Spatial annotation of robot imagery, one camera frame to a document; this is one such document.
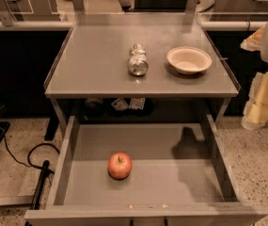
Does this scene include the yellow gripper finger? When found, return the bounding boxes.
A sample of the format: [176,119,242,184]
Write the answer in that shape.
[241,72,268,130]
[241,27,264,52]

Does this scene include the red apple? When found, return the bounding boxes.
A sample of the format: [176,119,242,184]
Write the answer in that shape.
[107,153,133,180]

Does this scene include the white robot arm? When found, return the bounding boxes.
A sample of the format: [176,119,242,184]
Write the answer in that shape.
[241,22,268,130]

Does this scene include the grey open drawer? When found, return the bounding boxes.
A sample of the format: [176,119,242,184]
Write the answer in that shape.
[25,115,268,226]

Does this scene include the grey counter cabinet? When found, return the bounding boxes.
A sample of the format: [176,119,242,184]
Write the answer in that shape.
[45,13,239,128]

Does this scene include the dark round object under counter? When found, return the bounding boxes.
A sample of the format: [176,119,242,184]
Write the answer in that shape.
[85,98,103,114]

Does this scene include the white paper bowl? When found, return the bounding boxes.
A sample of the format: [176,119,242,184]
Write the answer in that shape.
[167,46,212,75]

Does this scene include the silver crushed soda can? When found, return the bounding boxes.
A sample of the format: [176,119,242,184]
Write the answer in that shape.
[128,44,149,76]

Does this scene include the white label card right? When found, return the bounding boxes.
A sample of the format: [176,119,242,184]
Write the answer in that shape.
[130,98,145,110]

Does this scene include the white label card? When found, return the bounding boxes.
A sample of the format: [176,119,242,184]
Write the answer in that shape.
[130,98,145,110]
[111,98,129,111]

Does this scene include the white label card left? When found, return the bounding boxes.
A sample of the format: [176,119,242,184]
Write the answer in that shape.
[111,98,129,111]

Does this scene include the black bar on floor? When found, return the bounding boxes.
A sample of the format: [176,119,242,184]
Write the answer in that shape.
[24,159,51,226]

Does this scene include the black floor cable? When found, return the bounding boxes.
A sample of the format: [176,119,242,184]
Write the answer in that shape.
[0,124,61,176]

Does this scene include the white horizontal rail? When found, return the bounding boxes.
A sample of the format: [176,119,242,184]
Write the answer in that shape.
[0,21,73,31]

